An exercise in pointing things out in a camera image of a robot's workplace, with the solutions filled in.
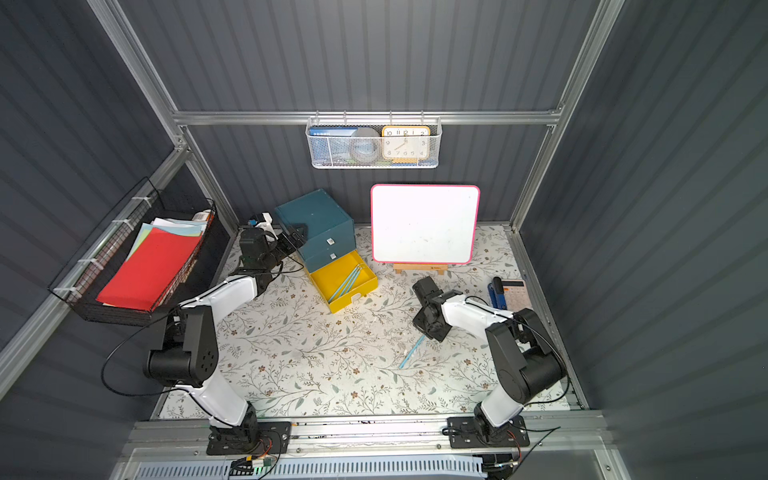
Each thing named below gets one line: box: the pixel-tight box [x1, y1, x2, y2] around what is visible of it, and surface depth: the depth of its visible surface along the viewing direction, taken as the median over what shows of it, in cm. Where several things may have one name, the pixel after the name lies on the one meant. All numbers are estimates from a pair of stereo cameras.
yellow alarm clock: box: [382, 125, 431, 164], surface depth 90 cm
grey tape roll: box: [349, 127, 381, 164], surface depth 90 cm
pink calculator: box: [501, 279, 531, 313], surface depth 101 cm
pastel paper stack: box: [124, 218, 208, 264], surface depth 79 cm
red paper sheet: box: [96, 228, 203, 311], surface depth 76 cm
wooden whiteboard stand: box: [393, 263, 449, 275], surface depth 104 cm
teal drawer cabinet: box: [275, 188, 356, 273], surface depth 96 cm
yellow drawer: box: [308, 250, 379, 314], surface depth 103 cm
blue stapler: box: [487, 276, 507, 310], surface depth 100 cm
